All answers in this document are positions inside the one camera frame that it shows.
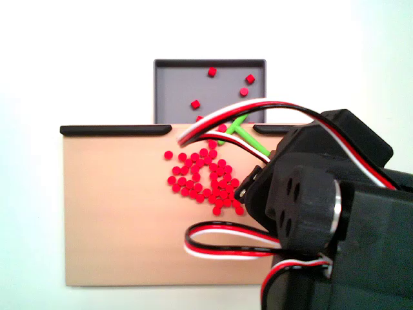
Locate red white black cable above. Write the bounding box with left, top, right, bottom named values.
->
left=184, top=220, right=285, bottom=261
left=176, top=98, right=398, bottom=190
left=260, top=254, right=334, bottom=309

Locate black edge bar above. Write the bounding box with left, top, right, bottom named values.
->
left=252, top=123, right=295, bottom=136
left=59, top=125, right=173, bottom=137

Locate grey square tray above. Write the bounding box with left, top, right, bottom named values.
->
left=153, top=58, right=268, bottom=125

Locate green T-shaped pusher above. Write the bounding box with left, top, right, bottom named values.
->
left=216, top=112, right=272, bottom=156

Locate beige rectangular board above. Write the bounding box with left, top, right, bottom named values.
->
left=60, top=121, right=291, bottom=287

